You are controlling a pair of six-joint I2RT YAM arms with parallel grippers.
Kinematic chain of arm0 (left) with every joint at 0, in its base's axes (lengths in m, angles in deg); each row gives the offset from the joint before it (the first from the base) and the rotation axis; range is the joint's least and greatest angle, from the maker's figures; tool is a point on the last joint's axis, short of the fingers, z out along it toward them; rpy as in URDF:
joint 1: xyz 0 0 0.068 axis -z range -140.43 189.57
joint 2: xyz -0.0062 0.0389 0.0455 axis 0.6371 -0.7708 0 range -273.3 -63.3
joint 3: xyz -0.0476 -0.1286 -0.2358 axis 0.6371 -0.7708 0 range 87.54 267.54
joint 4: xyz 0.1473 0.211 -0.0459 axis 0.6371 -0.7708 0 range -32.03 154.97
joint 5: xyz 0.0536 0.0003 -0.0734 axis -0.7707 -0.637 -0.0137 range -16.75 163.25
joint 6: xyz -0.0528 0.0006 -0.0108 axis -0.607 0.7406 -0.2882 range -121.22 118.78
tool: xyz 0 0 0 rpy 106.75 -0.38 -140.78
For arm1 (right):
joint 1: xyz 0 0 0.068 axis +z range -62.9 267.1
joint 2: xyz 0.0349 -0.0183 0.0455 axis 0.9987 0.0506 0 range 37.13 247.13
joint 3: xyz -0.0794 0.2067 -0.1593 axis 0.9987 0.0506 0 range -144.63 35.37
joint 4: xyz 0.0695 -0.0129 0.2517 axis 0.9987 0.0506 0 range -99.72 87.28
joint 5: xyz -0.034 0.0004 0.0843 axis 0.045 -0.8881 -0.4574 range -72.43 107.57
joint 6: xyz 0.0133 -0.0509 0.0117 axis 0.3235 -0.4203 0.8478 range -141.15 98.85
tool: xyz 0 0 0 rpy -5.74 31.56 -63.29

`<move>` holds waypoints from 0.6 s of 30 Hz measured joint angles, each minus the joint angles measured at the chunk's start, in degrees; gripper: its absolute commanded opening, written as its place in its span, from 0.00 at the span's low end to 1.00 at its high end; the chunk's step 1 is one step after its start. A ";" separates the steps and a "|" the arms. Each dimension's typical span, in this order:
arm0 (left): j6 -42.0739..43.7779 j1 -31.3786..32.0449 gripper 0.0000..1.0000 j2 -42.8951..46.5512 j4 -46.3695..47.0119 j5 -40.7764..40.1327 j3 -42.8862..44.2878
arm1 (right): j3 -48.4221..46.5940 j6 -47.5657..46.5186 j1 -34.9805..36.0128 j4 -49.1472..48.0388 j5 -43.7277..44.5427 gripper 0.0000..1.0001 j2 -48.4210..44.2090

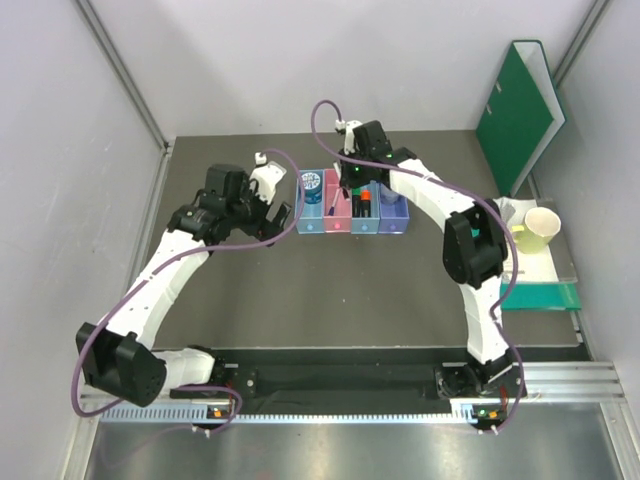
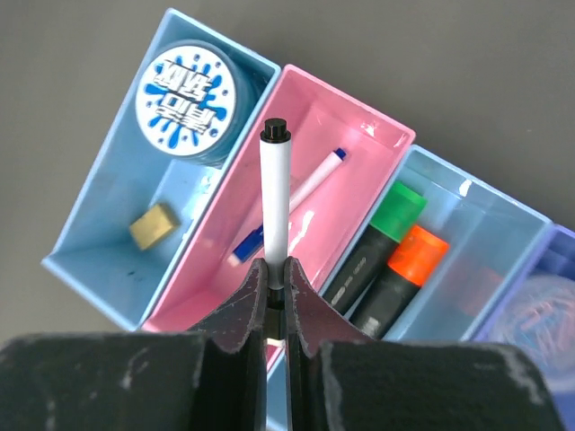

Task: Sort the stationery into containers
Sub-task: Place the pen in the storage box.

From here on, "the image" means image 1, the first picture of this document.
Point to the green cap black highlighter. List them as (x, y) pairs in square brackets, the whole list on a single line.
[(355, 202)]

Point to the green ring binder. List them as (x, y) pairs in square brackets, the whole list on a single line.
[(522, 116)]

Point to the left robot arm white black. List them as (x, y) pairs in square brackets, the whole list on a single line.
[(117, 355)]

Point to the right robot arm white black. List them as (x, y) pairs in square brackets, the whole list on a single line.
[(474, 247)]

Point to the blue paint jar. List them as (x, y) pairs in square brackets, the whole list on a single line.
[(312, 186)]

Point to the aluminium frame rail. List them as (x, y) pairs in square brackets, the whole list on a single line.
[(570, 383)]

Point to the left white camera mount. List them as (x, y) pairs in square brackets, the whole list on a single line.
[(266, 175)]

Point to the light blue drawer box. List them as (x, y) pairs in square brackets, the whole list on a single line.
[(311, 219)]

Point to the beige paper cup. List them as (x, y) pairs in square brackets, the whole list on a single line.
[(542, 222)]

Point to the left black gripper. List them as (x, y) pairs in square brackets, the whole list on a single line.
[(263, 228)]

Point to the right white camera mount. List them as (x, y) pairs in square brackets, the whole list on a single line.
[(347, 128)]

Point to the blue cap white marker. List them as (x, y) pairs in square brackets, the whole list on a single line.
[(340, 194)]

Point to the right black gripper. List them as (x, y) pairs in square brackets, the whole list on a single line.
[(346, 180)]

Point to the teal blue drawer box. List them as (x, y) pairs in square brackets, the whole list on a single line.
[(368, 226)]

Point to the crumpled silver wrapper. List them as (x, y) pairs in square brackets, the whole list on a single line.
[(507, 209)]

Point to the orange cap black highlighter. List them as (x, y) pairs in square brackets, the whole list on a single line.
[(365, 203)]

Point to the yellow green mug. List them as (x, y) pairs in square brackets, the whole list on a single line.
[(527, 241)]

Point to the pink drawer box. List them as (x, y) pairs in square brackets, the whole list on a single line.
[(341, 221)]

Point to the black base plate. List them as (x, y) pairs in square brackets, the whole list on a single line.
[(375, 389)]

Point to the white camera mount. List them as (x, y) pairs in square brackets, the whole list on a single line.
[(347, 128), (266, 175)]

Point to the green flat folder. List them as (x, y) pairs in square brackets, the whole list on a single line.
[(543, 296)]

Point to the purple drawer box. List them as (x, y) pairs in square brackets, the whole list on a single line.
[(394, 218)]

